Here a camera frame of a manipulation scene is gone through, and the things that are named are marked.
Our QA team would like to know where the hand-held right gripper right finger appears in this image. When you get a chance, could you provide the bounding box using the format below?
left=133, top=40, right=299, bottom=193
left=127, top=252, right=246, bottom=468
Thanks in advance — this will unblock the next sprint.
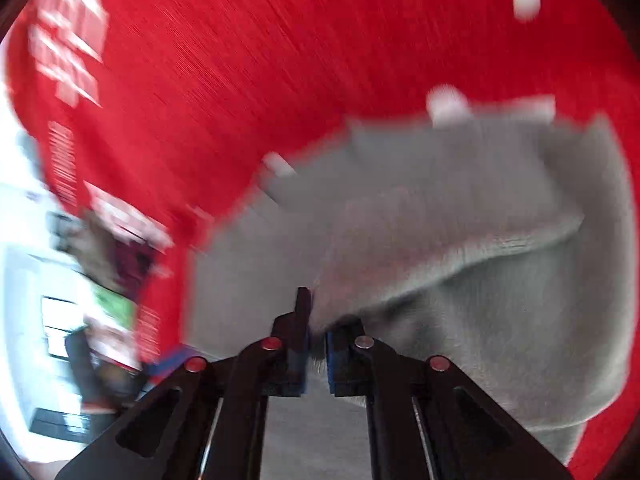
left=325, top=318, right=574, bottom=480

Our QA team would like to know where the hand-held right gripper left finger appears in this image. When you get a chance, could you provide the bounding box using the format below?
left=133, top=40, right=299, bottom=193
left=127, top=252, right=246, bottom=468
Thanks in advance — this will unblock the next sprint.
left=56, top=287, right=312, bottom=480

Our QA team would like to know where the beige cloth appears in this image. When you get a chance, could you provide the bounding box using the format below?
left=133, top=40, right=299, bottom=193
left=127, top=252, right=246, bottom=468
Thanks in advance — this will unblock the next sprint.
left=60, top=207, right=121, bottom=291

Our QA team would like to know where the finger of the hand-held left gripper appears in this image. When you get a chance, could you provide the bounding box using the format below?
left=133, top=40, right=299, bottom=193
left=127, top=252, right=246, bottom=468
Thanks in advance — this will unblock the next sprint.
left=148, top=346, right=188, bottom=380

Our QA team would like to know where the red printed blanket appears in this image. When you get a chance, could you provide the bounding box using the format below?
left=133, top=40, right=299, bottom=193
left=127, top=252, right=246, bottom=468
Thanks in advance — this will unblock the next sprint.
left=4, top=0, right=637, bottom=480

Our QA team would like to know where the grey small garment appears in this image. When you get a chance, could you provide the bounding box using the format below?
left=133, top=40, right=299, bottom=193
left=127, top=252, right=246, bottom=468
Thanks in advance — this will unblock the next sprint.
left=187, top=110, right=637, bottom=467

